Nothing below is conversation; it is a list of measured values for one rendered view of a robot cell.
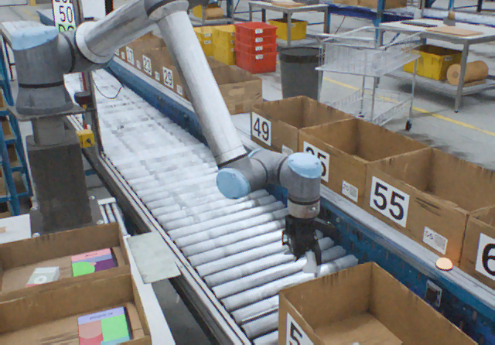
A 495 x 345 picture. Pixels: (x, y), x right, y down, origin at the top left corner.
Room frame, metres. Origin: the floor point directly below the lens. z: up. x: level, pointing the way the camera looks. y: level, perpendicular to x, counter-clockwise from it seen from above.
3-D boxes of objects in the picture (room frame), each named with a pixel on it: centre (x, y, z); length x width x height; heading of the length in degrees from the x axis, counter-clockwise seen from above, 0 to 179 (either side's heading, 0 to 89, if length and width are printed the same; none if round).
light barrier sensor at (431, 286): (1.17, -0.51, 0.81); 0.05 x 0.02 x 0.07; 28
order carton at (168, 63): (3.18, 0.30, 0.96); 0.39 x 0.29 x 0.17; 27
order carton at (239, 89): (2.81, 0.11, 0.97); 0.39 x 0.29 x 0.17; 28
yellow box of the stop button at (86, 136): (2.39, 0.78, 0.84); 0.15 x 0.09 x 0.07; 28
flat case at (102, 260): (1.38, 0.48, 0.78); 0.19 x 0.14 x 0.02; 20
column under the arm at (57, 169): (1.77, 0.70, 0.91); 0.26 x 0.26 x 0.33; 22
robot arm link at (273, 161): (1.37, -0.07, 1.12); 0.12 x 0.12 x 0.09; 52
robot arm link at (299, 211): (1.30, -0.17, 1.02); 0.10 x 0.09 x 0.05; 28
